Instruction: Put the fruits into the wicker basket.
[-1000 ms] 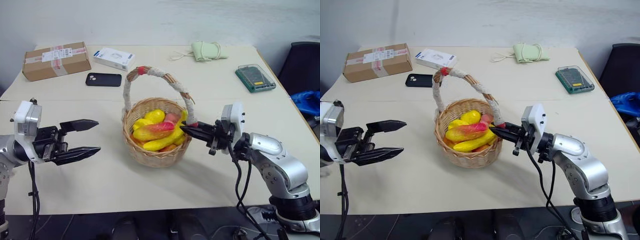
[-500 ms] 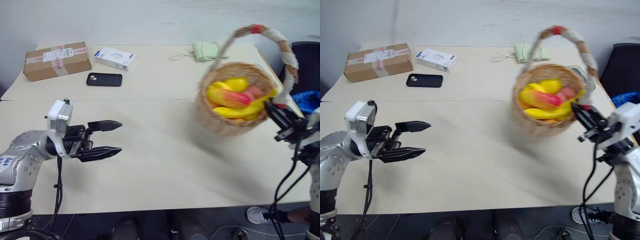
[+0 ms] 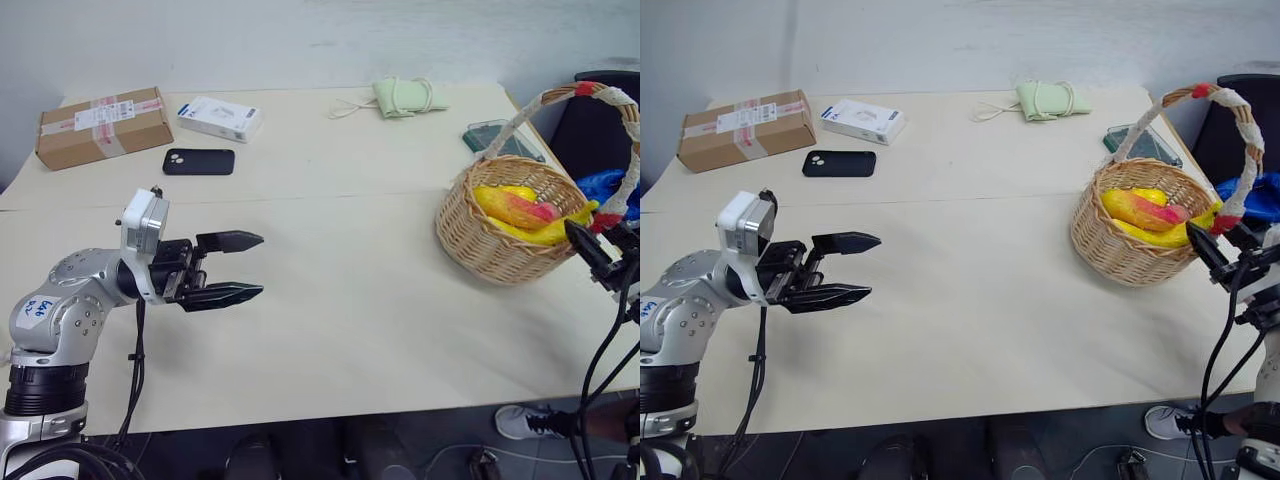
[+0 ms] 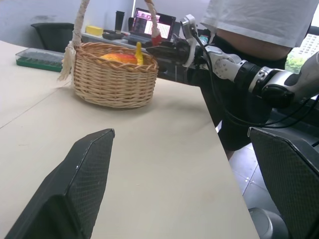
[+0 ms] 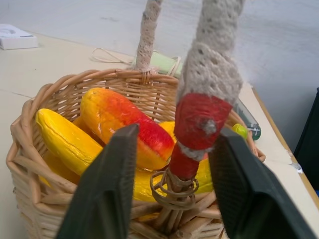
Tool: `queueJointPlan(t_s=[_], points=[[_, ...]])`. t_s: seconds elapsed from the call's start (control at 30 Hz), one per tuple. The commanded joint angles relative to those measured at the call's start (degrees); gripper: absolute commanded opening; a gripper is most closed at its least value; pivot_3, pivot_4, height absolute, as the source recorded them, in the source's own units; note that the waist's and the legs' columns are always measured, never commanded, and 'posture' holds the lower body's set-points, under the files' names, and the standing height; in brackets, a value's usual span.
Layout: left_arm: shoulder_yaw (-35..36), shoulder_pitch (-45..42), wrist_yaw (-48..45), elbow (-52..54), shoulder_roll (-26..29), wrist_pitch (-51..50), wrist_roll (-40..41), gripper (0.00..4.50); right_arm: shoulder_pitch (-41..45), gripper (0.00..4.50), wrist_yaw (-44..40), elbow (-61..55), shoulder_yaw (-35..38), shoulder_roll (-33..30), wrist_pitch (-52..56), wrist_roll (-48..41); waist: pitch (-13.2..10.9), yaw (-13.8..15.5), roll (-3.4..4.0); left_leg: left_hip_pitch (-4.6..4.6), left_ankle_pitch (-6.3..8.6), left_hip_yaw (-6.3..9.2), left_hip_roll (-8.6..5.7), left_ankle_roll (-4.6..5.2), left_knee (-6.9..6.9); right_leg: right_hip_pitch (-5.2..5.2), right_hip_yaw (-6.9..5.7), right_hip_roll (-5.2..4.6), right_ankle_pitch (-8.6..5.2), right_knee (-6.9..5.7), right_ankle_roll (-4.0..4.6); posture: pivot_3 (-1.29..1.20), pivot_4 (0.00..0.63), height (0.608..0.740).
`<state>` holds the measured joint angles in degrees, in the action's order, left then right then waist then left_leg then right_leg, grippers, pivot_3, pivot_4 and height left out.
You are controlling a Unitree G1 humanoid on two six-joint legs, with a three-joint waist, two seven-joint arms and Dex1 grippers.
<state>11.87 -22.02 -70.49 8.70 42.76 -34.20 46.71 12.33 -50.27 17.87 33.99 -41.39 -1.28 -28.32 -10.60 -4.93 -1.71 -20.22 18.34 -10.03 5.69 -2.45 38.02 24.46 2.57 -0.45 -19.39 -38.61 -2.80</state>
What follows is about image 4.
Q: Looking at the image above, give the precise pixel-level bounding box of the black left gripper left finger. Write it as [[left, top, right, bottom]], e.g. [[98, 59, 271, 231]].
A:
[[4, 128, 116, 239]]

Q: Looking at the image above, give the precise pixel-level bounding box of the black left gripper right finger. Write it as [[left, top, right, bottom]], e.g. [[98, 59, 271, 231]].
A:
[[248, 126, 319, 239]]

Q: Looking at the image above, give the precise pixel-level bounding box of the open laptop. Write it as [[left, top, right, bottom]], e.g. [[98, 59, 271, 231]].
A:
[[128, 7, 176, 46]]

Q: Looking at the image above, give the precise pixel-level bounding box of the yellow banana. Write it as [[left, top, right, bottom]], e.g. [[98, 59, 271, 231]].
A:
[[135, 41, 145, 66]]

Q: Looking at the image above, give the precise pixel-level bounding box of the orange yellow mango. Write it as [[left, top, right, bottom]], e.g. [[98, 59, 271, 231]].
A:
[[99, 53, 139, 65]]

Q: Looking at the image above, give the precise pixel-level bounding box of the grey rounded object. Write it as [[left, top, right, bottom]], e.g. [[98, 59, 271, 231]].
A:
[[248, 207, 290, 239]]

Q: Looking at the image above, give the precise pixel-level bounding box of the black tumbler cup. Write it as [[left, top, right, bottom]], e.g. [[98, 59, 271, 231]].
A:
[[115, 10, 126, 35]]

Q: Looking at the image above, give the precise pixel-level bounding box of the flat black object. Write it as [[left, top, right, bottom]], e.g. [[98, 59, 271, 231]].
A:
[[102, 29, 125, 40]]

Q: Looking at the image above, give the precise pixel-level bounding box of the yellow box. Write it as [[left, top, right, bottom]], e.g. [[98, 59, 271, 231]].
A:
[[85, 25, 104, 38]]

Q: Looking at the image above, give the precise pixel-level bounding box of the grey desk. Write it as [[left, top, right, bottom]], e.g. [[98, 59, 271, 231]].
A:
[[80, 31, 175, 50]]

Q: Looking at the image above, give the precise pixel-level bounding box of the person in white shirt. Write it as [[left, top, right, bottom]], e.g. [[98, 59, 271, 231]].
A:
[[185, 0, 319, 160]]

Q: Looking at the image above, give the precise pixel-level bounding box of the black office chair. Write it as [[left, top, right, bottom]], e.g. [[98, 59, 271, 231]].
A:
[[30, 22, 76, 53]]

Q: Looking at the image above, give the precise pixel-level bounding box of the green tray with clear lid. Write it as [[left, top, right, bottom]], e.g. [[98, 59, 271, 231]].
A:
[[15, 48, 66, 73]]

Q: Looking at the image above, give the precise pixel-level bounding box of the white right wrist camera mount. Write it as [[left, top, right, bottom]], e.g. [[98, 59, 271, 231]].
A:
[[179, 14, 200, 68]]

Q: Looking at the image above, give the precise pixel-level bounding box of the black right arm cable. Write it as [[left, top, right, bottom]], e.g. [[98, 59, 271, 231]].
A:
[[190, 27, 319, 129]]

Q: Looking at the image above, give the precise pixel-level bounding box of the wicker basket with rope handle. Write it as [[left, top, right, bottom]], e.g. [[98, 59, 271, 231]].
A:
[[57, 0, 162, 109]]

